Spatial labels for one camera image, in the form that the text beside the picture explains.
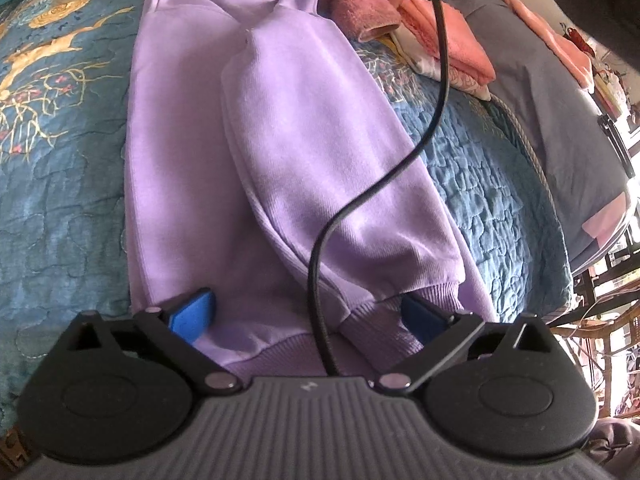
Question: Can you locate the blue gold patterned quilt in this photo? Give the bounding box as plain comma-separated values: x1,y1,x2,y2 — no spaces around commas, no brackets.
1,0,572,429

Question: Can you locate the black cable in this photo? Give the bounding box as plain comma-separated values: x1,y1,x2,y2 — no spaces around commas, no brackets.
307,0,452,377

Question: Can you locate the folded pink towel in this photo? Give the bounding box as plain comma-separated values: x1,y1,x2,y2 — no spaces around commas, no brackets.
399,0,496,84

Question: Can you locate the pink towel on armrest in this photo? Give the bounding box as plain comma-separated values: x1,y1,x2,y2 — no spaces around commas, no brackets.
502,0,594,93

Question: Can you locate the folded white floral cloth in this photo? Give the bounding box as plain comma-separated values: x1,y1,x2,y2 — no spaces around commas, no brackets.
390,25,491,102

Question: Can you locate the grey cloth on armrest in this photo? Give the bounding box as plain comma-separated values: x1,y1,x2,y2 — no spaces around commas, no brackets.
442,0,636,273

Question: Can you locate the purple sweatshirt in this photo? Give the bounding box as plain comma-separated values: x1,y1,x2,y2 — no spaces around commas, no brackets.
125,0,498,379

